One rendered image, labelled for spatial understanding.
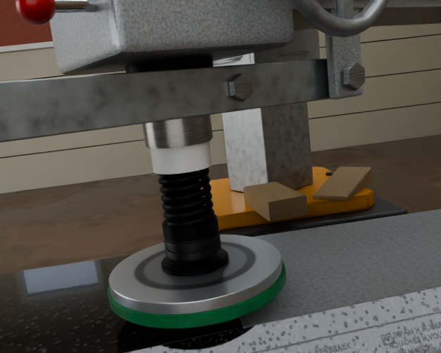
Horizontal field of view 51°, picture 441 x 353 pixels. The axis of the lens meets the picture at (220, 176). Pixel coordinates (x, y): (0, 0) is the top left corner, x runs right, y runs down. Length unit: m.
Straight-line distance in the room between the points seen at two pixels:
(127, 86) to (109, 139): 6.20
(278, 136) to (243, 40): 0.89
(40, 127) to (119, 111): 0.07
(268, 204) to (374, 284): 0.52
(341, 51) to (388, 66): 6.82
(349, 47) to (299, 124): 0.82
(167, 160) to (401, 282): 0.33
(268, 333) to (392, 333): 0.14
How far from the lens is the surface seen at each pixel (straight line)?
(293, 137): 1.39
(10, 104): 0.43
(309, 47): 1.39
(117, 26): 0.41
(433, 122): 7.80
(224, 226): 1.21
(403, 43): 7.53
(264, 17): 0.48
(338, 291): 0.61
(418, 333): 0.60
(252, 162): 1.36
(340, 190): 1.29
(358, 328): 0.57
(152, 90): 0.46
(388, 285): 0.62
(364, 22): 0.50
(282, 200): 1.11
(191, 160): 0.51
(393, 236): 0.79
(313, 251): 0.73
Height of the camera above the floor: 1.11
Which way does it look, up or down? 11 degrees down
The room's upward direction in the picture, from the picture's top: 7 degrees counter-clockwise
